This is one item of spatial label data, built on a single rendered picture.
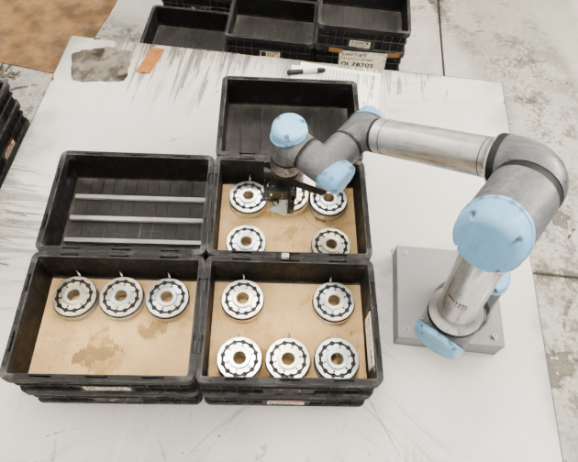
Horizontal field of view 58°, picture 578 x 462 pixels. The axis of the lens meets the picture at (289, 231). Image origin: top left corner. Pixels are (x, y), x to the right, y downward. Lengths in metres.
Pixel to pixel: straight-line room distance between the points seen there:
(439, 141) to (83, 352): 0.91
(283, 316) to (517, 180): 0.66
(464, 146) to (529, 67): 2.46
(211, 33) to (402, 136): 1.87
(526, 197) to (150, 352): 0.87
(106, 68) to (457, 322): 1.46
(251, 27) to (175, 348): 1.78
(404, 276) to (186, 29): 1.83
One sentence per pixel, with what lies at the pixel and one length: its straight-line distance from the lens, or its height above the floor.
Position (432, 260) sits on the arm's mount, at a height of 0.76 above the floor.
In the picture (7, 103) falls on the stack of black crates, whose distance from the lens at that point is 2.44.
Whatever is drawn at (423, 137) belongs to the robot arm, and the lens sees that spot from 1.04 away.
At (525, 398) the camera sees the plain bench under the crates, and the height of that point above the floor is 0.70.
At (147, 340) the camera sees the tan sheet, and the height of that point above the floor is 0.83.
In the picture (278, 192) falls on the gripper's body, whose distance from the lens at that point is 1.25.
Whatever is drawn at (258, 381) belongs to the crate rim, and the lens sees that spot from 1.15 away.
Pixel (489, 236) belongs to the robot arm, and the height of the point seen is 1.36.
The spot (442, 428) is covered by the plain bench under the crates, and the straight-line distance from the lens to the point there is 1.42.
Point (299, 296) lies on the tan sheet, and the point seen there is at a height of 0.83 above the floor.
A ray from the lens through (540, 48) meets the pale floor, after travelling 3.60.
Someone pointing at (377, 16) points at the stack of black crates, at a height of 0.49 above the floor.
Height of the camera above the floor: 2.03
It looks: 59 degrees down
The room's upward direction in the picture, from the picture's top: 6 degrees clockwise
